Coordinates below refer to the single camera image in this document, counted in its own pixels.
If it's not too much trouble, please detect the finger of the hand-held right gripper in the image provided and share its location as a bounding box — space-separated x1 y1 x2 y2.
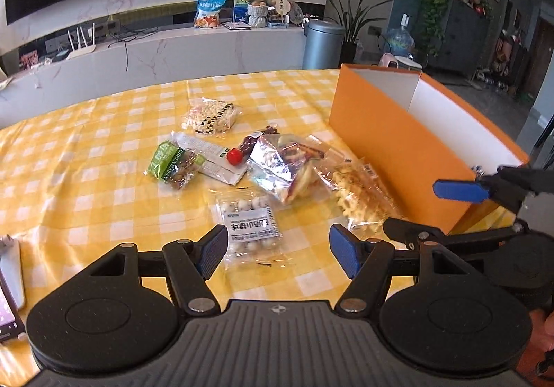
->
383 217 529 250
433 165 554 215

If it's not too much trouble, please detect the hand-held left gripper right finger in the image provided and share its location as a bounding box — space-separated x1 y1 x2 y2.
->
329 223 472 314

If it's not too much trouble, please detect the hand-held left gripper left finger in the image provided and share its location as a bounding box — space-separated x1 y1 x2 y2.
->
82 225 229 314

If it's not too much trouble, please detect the clear packet of yellow snacks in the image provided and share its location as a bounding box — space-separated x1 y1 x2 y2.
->
314 157 405 230

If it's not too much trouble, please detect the white packet red label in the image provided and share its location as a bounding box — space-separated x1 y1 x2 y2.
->
171 131 249 186

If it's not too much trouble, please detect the orange cardboard box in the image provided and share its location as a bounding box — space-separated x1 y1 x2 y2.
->
329 64 531 236

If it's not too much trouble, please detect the green nut packet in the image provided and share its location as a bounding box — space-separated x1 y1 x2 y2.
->
144 140 207 191

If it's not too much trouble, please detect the silver foil dried fruit bag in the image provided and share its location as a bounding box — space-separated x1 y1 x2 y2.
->
247 134 342 206

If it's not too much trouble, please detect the clear packet of red dates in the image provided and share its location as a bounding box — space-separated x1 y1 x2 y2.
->
239 124 282 158

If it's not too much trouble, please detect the clear packet of white balls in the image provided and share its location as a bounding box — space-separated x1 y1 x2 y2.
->
215 192 284 267

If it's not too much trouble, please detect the checkered cracker packet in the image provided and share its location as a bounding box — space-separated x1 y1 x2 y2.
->
182 97 241 135

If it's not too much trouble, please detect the white round stool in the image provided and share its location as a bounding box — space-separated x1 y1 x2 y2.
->
396 56 427 73

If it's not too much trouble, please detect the yellow checkered tablecloth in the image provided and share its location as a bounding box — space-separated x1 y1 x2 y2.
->
0 68 554 387

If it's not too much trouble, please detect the grey cabinet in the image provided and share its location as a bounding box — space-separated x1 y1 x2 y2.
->
433 0 494 76

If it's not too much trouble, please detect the blue water bottle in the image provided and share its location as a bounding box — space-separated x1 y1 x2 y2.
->
385 14 415 61

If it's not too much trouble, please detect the white marble tv console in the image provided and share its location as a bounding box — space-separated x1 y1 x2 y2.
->
0 26 308 128

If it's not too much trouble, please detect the grey metal trash can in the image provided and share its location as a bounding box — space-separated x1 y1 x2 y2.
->
302 19 346 70

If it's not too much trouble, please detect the white flat device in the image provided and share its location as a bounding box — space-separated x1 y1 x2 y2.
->
0 235 26 311

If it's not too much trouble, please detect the tall leafy potted plant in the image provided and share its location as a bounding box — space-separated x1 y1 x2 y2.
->
318 0 392 65

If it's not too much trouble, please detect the dark smartphone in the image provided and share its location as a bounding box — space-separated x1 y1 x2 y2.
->
0 272 23 342

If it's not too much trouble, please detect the white router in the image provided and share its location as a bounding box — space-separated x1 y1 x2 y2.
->
67 22 98 60

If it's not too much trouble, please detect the blue snack bag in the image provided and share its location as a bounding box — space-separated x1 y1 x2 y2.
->
193 0 228 29

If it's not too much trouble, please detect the brown teddy bear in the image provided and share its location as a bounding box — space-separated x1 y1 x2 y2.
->
247 0 271 29

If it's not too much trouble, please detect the round hand fan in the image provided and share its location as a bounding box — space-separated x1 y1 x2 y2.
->
270 0 290 23

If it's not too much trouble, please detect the black cable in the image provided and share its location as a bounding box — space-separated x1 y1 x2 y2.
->
108 29 161 73

